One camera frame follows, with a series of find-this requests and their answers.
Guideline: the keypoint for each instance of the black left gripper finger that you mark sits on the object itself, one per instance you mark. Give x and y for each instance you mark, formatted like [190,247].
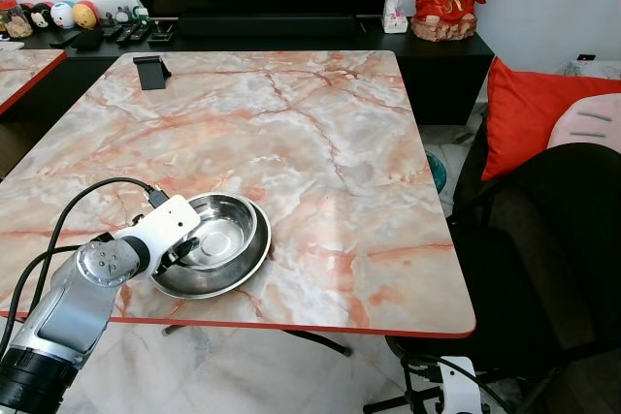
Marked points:
[191,246]

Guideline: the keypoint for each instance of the stainless steel bowl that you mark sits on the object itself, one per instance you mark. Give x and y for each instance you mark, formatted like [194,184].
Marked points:
[228,244]

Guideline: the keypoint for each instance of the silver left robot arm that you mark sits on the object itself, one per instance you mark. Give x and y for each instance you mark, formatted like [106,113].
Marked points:
[73,307]

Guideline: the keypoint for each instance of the black phone stand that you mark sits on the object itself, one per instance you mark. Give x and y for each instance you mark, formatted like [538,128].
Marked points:
[151,72]

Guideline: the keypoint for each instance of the black office chair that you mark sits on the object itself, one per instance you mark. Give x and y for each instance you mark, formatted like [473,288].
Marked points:
[543,259]

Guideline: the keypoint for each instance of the pink cushion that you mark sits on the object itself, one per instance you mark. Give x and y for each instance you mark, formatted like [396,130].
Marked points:
[592,121]

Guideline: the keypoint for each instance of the black pouch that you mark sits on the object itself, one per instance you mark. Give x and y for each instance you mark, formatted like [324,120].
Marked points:
[88,41]

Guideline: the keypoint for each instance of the black soundbar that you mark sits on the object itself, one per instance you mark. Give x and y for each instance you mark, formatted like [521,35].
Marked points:
[267,26]

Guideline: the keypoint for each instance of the yellow plush ball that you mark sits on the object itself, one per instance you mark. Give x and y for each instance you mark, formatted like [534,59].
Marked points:
[85,15]

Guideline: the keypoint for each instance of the teal bin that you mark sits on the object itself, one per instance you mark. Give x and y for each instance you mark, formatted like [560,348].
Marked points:
[438,174]

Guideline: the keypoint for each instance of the white and blue plush ball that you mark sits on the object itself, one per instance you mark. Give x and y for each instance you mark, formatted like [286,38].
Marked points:
[63,15]

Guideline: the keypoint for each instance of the red cushion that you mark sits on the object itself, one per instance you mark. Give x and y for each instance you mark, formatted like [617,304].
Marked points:
[519,113]

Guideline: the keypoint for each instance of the black and white plush ball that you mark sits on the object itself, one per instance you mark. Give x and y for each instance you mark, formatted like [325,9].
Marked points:
[41,15]

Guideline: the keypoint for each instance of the white tissue box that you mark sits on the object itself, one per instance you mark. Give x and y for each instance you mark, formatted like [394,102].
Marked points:
[394,18]

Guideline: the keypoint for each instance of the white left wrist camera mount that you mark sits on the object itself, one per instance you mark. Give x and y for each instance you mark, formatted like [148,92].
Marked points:
[167,223]

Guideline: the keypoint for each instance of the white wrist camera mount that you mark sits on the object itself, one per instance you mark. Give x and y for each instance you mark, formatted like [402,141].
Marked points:
[463,390]
[167,223]

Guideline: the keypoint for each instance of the black wall socket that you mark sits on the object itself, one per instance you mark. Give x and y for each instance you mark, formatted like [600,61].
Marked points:
[585,57]

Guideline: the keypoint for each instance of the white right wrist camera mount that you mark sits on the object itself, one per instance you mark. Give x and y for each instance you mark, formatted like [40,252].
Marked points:
[463,390]

